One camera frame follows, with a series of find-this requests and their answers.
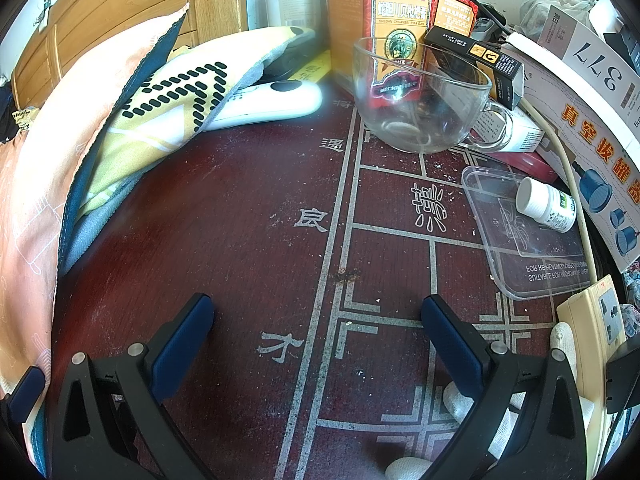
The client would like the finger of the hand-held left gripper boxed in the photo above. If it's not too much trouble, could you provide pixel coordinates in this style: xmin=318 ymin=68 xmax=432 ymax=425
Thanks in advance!
xmin=0 ymin=366 xmax=45 ymax=423

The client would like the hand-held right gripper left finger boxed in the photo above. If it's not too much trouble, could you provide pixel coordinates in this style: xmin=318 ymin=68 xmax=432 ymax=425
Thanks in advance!
xmin=50 ymin=292 xmax=216 ymax=480

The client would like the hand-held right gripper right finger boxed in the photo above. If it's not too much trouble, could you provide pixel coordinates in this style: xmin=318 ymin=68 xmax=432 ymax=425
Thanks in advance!
xmin=420 ymin=294 xmax=588 ymax=480

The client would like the white knitted glove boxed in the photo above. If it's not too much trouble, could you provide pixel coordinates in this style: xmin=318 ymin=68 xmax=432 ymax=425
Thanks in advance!
xmin=385 ymin=322 xmax=596 ymax=480

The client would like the clear plastic lid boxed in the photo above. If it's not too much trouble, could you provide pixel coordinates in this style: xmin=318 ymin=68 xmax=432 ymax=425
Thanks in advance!
xmin=461 ymin=165 xmax=593 ymax=301

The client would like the beige power strip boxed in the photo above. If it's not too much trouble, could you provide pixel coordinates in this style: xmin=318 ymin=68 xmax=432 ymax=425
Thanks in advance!
xmin=556 ymin=275 xmax=631 ymax=471

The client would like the white pill bottle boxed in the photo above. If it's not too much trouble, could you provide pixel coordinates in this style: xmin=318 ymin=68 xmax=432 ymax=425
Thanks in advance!
xmin=516 ymin=176 xmax=578 ymax=234

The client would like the clear glass cup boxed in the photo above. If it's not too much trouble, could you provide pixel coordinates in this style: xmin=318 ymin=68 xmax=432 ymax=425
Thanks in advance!
xmin=352 ymin=36 xmax=516 ymax=154

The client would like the white flat medicine box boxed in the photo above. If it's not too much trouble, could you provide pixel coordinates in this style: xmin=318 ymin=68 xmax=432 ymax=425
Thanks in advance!
xmin=460 ymin=107 xmax=545 ymax=153

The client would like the orange printed bedsheet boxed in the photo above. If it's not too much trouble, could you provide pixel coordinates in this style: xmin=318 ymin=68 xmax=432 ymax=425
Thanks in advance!
xmin=0 ymin=2 xmax=191 ymax=461

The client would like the yellow patterned pillow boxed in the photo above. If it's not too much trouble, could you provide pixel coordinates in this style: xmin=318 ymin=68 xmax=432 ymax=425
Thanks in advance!
xmin=57 ymin=25 xmax=318 ymax=278

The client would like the white printed storage box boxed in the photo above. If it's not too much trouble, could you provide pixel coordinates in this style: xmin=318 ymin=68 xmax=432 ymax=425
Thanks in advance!
xmin=500 ymin=32 xmax=640 ymax=273

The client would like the white remote control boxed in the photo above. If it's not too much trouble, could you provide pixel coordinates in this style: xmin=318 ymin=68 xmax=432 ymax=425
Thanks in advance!
xmin=205 ymin=80 xmax=325 ymax=131

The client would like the black small carton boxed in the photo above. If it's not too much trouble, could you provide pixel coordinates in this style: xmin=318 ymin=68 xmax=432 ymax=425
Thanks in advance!
xmin=424 ymin=25 xmax=525 ymax=111

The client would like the yellow flat box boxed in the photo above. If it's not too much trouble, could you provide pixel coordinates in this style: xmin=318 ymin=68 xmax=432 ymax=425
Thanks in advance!
xmin=292 ymin=50 xmax=333 ymax=86

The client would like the white cardboard box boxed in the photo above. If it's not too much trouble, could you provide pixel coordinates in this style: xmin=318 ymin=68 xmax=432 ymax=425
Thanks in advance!
xmin=537 ymin=4 xmax=640 ymax=126

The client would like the black power plug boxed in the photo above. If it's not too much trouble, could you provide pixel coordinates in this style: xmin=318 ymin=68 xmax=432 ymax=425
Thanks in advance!
xmin=472 ymin=2 xmax=511 ymax=43

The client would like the small red medicine box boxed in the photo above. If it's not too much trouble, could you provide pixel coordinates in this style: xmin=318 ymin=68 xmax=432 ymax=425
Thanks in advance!
xmin=427 ymin=0 xmax=481 ymax=41

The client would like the tall red medicine box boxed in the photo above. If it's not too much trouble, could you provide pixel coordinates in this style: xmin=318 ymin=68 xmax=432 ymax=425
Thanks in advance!
xmin=325 ymin=0 xmax=437 ymax=106

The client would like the white plastic bag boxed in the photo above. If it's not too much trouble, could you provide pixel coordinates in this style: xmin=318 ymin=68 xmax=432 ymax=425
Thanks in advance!
xmin=520 ymin=0 xmax=598 ymax=36

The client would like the wooden headboard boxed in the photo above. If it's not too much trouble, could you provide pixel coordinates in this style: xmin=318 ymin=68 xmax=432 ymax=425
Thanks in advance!
xmin=10 ymin=0 xmax=248 ymax=111

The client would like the beige power cable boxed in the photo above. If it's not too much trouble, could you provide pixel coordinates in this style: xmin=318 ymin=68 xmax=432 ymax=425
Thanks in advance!
xmin=520 ymin=97 xmax=598 ymax=286

